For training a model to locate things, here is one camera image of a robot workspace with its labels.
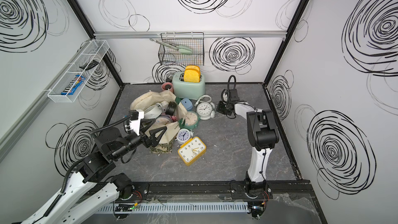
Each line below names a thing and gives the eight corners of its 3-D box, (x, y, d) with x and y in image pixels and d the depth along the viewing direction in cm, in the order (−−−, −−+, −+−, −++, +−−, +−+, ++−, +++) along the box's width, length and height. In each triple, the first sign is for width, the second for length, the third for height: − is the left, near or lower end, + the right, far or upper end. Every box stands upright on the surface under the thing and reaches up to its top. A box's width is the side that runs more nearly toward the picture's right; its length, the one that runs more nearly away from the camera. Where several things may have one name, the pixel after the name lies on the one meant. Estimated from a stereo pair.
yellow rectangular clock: (187, 167, 82) (186, 165, 80) (176, 151, 88) (175, 149, 86) (208, 150, 88) (208, 148, 86) (196, 136, 94) (196, 134, 91)
